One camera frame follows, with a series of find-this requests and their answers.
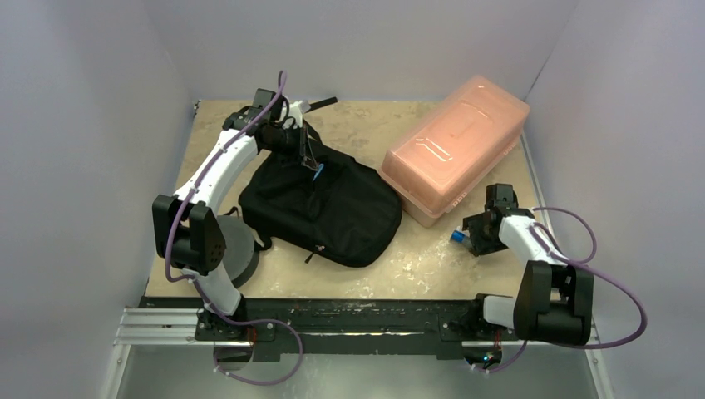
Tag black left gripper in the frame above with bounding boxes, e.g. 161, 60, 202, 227
264, 123, 319, 172

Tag blue capped glue stick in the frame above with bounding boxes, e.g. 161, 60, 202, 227
451, 230, 472, 250

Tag black student backpack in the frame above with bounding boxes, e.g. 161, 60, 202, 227
239, 121, 402, 268

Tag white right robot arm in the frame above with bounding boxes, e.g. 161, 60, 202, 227
453, 184, 594, 346

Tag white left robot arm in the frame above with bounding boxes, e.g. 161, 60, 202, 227
151, 101, 313, 340

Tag translucent pink plastic storage box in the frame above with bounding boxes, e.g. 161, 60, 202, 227
379, 76, 530, 227

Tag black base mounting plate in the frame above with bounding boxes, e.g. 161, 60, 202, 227
138, 297, 519, 362

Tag grey foam roll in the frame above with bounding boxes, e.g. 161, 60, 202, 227
216, 215, 259, 288

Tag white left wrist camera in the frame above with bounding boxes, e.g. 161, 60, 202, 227
279, 101, 311, 129

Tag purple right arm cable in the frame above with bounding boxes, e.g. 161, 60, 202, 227
473, 206, 648, 376

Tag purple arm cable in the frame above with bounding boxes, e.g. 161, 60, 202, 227
473, 206, 648, 376
164, 70, 304, 387

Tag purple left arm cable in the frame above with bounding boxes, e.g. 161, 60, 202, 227
164, 70, 304, 387

